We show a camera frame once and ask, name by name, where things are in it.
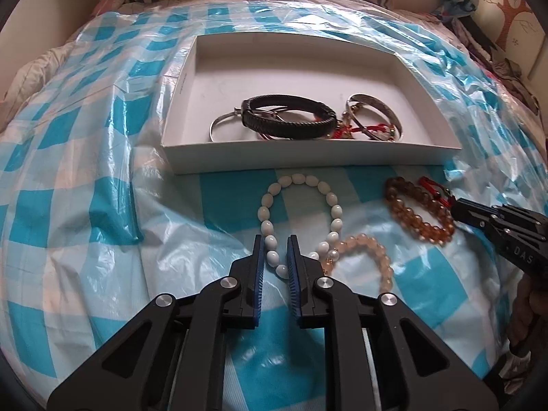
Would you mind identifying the brown tree wall sticker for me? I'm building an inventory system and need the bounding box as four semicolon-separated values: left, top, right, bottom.
484;0;541;52

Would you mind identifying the amber bead bracelet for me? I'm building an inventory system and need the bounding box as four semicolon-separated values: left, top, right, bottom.
384;176;455;246

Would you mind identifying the white shallow cardboard box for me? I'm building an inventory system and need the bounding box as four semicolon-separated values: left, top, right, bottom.
162;34;463;175

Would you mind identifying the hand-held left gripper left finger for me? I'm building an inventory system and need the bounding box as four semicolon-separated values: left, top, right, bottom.
47;235;265;411

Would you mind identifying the wide silver bangle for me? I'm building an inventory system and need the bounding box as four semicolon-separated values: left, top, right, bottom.
345;93;404;142

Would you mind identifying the black braided bangle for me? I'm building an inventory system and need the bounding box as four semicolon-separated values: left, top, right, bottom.
241;94;339;140

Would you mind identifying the red cord bracelet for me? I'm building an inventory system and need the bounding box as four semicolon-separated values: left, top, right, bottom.
329;111;399;140
419;176;457;209

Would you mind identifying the pale peach bead bracelet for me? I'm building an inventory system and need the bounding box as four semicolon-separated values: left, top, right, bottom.
319;235;395;297

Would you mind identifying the blue checked plastic sheet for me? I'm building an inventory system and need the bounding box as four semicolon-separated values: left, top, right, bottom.
0;2;548;411

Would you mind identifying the pile of clothes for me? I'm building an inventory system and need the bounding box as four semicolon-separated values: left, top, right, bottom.
449;13;545;114

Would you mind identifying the white bead bracelet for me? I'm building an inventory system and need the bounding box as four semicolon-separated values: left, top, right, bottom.
258;174;343;280

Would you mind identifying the person's right hand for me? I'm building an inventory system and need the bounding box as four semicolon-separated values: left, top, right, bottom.
507;272;548;357

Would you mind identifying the thin silver bangle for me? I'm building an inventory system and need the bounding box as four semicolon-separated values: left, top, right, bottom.
210;109;296;142

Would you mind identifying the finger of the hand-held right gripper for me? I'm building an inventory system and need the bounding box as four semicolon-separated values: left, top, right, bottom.
451;206;499;237
454;197;510;219

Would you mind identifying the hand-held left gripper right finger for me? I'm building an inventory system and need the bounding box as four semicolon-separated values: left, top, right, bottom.
286;235;499;411

